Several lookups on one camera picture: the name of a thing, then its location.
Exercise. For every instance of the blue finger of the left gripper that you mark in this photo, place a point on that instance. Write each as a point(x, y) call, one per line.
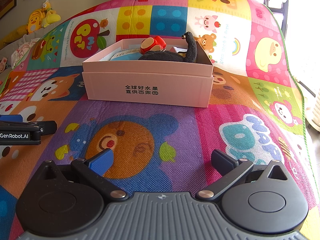
point(11, 118)

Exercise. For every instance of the pink cardboard box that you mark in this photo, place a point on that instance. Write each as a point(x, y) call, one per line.
point(159, 82)

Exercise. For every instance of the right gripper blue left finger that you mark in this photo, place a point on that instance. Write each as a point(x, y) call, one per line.
point(90, 172)

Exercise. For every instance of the yellow duck plush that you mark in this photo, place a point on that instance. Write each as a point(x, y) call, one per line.
point(35, 21)

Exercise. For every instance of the blue tissue pack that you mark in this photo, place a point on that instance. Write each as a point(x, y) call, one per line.
point(126, 55)

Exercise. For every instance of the pink plush on sofa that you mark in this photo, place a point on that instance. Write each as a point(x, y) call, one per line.
point(3, 63)

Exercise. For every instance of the red hooded doll figure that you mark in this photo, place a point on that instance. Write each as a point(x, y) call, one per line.
point(152, 44)

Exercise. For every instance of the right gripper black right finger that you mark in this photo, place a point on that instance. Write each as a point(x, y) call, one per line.
point(232, 171)

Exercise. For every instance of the colourful cartoon play mat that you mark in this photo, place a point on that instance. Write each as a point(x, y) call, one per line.
point(255, 111)

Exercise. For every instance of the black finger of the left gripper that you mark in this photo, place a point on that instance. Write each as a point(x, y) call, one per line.
point(43, 127)

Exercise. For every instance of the yellow green plush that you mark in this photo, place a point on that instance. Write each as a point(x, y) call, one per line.
point(50, 15)

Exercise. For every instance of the white pink crumpled cloth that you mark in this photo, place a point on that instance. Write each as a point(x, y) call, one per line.
point(21, 51)

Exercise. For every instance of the black plush toy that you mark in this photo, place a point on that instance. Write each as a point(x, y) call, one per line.
point(166, 55)

